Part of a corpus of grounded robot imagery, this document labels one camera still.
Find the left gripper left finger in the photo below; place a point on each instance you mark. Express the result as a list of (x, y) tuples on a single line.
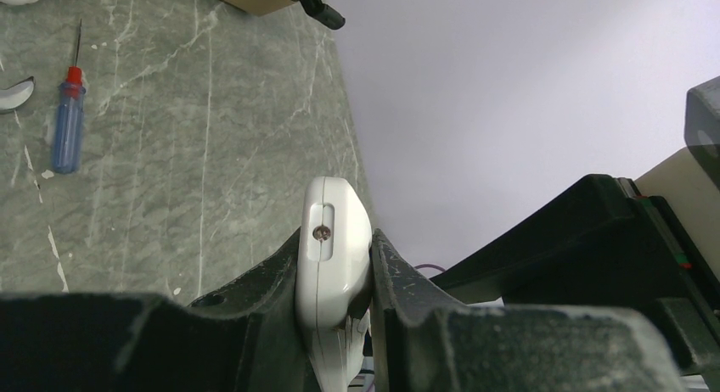
[(239, 337)]

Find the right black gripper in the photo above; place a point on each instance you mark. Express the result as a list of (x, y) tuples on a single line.
[(602, 242)]

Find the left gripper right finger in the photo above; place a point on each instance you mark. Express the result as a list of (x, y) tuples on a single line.
[(426, 340)]

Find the white AC remote control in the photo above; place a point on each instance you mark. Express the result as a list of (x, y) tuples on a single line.
[(333, 287)]

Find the blue red screwdriver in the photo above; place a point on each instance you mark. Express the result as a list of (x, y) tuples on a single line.
[(67, 140)]

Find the silver combination wrench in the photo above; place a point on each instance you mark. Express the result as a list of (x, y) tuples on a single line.
[(15, 96)]

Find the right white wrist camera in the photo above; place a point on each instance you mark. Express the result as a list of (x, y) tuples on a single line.
[(689, 179)]

